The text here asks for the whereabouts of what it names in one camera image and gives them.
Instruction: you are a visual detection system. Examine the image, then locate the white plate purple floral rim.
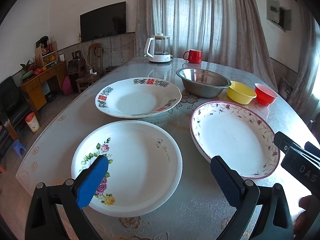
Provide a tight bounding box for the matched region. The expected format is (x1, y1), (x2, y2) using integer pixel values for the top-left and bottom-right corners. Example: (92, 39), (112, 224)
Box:
(190, 101), (280, 179)

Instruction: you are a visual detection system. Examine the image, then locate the right human hand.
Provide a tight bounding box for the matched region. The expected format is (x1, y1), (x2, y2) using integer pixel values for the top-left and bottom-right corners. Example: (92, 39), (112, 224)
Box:
(293, 195), (319, 239)

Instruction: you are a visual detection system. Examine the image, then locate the red plastic bowl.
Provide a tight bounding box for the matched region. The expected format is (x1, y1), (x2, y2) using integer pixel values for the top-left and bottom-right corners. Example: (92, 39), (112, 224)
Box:
(254, 83), (278, 106)

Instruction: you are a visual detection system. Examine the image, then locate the blue plastic stool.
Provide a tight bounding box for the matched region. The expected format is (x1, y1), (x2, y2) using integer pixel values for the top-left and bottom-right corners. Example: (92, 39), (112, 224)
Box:
(12, 139), (26, 158)

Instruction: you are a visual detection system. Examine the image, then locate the yellow plastic bowl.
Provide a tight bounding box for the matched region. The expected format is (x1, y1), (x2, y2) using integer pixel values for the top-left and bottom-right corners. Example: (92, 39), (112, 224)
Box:
(227, 81), (257, 105)

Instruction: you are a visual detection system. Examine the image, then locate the white red trash bin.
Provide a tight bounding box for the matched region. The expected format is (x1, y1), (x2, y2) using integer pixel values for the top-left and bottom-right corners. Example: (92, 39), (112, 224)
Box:
(25, 112), (40, 133)

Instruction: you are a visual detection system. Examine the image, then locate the lace patterned table cover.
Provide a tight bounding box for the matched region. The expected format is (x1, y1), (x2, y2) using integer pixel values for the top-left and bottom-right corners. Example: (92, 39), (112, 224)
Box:
(16, 58), (318, 239)

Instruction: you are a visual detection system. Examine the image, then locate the white plate rose pattern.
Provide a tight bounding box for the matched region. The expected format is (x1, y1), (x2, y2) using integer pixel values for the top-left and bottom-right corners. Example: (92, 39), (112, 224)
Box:
(71, 120), (182, 217)

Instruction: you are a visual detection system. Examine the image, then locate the black sofa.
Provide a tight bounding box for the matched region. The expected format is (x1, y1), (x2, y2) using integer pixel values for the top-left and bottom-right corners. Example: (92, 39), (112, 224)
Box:
(1, 77), (31, 159)

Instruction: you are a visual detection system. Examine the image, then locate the stainless steel bowl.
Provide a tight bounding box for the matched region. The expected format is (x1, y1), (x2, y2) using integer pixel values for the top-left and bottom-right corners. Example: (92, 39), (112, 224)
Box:
(176, 68), (231, 99)

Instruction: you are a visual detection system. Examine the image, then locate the wooden desk cabinet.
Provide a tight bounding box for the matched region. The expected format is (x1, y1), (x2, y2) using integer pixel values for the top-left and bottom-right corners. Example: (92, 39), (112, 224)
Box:
(19, 61), (68, 112)

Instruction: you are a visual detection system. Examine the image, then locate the red mug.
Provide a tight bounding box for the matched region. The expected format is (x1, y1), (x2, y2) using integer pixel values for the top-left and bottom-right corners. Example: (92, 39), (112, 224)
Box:
(183, 49), (202, 64)

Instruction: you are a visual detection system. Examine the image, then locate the white plate red blue pattern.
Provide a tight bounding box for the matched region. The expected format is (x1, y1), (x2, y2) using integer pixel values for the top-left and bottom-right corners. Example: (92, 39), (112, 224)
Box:
(95, 77), (182, 119)

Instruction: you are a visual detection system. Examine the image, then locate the beige window curtain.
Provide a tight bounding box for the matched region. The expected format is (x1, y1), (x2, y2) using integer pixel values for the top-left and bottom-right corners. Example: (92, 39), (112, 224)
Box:
(135, 0), (277, 88)

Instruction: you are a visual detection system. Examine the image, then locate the wooden shelf with items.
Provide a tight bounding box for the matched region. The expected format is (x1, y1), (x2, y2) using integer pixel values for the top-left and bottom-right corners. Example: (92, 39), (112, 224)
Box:
(35, 36), (59, 68)

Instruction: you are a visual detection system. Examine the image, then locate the wooden chair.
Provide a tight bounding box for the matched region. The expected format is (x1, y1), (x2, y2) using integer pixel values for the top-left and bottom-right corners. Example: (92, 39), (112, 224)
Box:
(76, 43), (105, 93)

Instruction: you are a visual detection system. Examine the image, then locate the white glass electric kettle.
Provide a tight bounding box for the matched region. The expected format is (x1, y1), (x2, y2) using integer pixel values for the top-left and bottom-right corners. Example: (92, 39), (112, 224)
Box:
(144, 33), (171, 63)

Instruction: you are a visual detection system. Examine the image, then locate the wall electrical box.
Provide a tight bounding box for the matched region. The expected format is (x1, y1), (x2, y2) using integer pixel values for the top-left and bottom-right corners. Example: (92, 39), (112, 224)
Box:
(266, 0), (292, 31)

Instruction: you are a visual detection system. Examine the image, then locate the black wall television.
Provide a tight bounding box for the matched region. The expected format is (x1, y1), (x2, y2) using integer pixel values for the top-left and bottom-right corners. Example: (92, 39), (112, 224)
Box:
(80, 1), (127, 42)

